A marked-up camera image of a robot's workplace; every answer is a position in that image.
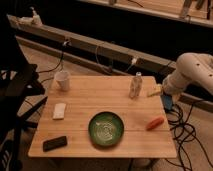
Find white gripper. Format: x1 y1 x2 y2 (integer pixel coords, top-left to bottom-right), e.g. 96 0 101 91
147 76 181 97

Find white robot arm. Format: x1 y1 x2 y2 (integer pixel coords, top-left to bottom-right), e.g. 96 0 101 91
147 52 213 97

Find blue box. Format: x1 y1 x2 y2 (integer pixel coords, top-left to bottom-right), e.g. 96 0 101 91
162 95 173 110

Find clear plastic bottle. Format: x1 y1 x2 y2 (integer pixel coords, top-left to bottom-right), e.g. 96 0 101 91
129 72 142 99

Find green round plate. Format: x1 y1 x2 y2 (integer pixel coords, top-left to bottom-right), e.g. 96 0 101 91
88 111 124 147

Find wooden table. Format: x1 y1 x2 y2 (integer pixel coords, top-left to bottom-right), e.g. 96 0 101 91
28 76 177 158

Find black rectangular remote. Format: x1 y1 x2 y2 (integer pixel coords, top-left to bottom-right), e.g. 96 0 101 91
43 136 67 152

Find black office chair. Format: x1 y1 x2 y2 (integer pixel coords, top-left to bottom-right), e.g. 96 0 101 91
0 12 47 171

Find white spray bottle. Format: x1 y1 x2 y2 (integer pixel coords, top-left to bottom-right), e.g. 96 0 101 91
17 7 43 27

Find black floor cables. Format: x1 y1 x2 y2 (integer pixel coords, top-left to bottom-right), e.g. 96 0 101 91
165 99 213 171

